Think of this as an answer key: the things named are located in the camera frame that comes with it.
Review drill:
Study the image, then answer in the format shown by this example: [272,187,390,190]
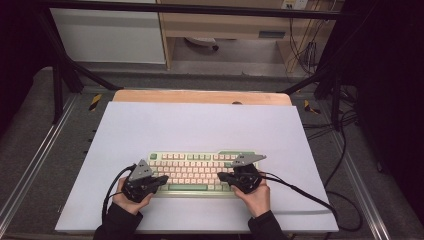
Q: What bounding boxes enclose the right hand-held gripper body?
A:
[230,153,268,195]

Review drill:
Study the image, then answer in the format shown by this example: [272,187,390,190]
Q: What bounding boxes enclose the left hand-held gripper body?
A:
[120,159,159,204]

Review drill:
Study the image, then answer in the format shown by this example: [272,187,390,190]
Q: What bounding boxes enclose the green and cream keyboard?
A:
[146,150,261,199]

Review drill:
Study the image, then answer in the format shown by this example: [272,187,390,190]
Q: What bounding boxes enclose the person's left hand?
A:
[112,186,154,216]

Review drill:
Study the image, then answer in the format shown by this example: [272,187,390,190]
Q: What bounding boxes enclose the person's right hand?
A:
[231,178,272,218]

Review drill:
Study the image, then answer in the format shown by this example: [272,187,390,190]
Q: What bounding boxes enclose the white board mat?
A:
[54,101,339,234]

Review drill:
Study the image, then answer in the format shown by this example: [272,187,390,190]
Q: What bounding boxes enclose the yellow black tape strip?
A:
[88,93,103,112]
[303,99,322,115]

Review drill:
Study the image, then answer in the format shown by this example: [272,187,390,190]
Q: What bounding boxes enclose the black metal stand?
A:
[281,6,381,132]
[33,6,124,125]

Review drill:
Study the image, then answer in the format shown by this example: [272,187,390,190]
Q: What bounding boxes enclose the white chair base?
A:
[184,36,220,52]

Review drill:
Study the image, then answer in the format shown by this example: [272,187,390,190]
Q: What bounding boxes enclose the light wooden desk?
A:
[156,0,344,73]

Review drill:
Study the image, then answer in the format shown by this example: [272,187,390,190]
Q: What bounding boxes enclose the white cabinet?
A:
[49,7,167,65]

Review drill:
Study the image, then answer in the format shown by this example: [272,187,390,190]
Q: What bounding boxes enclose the black metal crossbar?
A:
[33,0,346,21]

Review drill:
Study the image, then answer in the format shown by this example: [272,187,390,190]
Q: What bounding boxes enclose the white power strip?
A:
[280,0,309,10]

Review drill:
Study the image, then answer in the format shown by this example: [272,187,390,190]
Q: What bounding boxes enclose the left hand-held gripper black cable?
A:
[101,163,138,224]

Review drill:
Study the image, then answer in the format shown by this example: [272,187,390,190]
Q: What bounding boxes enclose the hand-held gripper black cable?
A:
[259,171,364,233]
[101,163,138,224]

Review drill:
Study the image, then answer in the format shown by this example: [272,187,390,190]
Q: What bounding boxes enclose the right hand-held gripper black cable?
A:
[259,171,364,233]

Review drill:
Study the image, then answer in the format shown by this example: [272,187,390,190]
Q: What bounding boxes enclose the black floor cables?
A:
[301,109,359,141]

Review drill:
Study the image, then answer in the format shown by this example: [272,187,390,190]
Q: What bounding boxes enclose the aluminium rail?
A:
[0,94,79,228]
[328,133,391,240]

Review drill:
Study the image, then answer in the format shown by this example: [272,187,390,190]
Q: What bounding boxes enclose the hanging cable bundle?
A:
[286,16,329,76]

